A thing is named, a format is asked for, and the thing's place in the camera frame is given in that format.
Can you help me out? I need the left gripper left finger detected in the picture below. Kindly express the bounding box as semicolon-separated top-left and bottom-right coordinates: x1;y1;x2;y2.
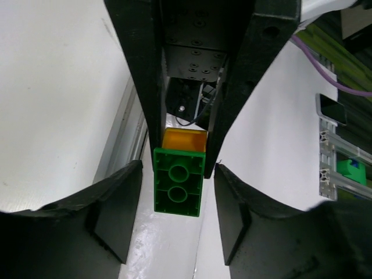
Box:
1;160;142;278

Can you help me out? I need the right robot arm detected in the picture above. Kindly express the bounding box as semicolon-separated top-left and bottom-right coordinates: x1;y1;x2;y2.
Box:
105;1;356;177

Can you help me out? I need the green plastic part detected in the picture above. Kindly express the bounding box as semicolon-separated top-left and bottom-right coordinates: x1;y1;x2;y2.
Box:
337;159;367;185

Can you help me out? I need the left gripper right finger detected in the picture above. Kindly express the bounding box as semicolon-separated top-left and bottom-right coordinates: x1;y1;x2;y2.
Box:
214;164;371;278

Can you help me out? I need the smartphone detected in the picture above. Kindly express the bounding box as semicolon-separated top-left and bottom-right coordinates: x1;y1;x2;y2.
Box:
316;94;347;126

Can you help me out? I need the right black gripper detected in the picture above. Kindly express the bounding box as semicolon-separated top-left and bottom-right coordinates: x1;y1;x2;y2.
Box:
104;0;299;178

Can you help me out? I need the yellow flower lego brick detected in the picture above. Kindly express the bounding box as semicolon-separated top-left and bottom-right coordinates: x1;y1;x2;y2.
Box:
162;127;208;153

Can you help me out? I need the green lego brick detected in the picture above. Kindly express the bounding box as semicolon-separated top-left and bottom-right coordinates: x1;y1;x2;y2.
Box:
153;148;206;217

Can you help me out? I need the aluminium frame rail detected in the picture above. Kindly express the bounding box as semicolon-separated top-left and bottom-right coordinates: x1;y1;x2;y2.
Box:
307;49;372;201

